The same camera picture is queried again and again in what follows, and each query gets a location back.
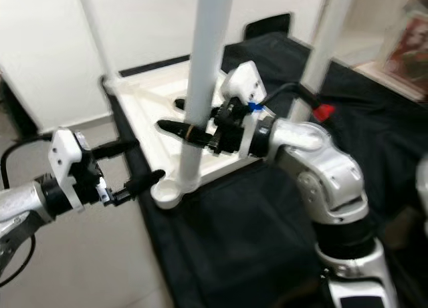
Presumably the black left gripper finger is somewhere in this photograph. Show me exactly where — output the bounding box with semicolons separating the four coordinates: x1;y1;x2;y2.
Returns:
107;169;167;205
92;140;140;159

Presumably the black floor bin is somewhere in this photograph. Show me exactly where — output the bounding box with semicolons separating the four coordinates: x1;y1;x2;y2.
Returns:
0;81;34;138

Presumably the black chair backrest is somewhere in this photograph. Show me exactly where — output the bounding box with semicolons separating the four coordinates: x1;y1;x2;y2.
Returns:
244;13;292;41

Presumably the black tablecloth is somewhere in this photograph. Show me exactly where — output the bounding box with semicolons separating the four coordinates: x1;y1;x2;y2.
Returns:
107;31;428;308

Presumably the red food poster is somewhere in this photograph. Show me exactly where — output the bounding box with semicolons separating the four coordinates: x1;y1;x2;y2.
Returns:
385;7;428;82

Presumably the clear plastic storage box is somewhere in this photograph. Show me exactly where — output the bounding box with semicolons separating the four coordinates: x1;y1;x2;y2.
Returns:
416;154;428;215

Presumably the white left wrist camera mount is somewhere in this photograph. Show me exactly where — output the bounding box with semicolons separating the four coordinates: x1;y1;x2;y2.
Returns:
48;128;88;212

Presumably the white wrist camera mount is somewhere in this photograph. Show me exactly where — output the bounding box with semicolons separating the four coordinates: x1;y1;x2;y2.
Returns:
48;128;88;212
221;61;268;155

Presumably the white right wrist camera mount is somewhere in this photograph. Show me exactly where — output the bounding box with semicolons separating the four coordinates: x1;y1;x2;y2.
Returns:
221;61;268;155

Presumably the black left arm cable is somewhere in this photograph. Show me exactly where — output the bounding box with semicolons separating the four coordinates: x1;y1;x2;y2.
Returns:
1;136;54;188

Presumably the black right arm cable red connector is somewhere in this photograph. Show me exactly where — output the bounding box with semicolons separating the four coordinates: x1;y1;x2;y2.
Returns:
261;83;336;123

